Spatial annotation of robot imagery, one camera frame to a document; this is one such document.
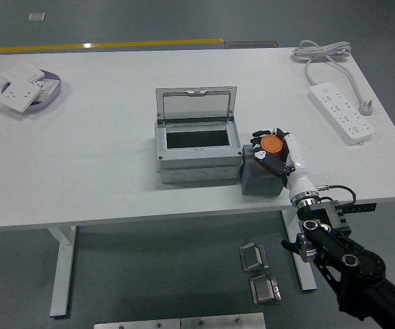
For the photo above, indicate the metal plate with screws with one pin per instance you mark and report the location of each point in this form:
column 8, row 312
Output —
column 222, row 321
column 137, row 324

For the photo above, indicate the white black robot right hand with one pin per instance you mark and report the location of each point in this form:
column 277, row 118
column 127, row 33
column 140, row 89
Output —
column 298, row 171

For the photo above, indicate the orange cylinder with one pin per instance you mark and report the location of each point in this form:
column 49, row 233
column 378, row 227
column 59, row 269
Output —
column 272, row 144

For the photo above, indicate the grey electrical box with lid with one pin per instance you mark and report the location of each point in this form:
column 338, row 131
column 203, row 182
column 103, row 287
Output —
column 197, row 155

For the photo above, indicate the purple oval tray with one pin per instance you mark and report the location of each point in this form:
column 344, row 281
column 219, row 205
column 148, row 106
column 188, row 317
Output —
column 51, row 97

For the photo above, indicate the printed panel back side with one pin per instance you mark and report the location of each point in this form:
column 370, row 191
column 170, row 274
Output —
column 48, row 87

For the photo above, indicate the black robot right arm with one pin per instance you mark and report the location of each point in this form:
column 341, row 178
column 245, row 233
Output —
column 351, row 260

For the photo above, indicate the dark floor cover plate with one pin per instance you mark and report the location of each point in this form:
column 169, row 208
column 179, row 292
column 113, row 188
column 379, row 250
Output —
column 252, row 45

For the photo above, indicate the white socket panel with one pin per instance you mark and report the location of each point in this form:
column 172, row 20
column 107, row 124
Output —
column 17, row 96

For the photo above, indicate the white power strip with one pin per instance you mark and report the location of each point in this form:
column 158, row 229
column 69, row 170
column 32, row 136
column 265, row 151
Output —
column 344, row 114

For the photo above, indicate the small grey floor square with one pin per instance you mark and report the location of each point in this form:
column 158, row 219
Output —
column 36, row 16

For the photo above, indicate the white switch panel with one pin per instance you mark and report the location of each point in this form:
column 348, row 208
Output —
column 22, row 72

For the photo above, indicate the white table leg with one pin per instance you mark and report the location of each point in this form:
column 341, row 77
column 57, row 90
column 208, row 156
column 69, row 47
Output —
column 305, row 274
column 62, row 274

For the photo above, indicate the grey cube with round hole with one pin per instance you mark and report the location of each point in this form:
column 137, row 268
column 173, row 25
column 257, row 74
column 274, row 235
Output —
column 261, row 185

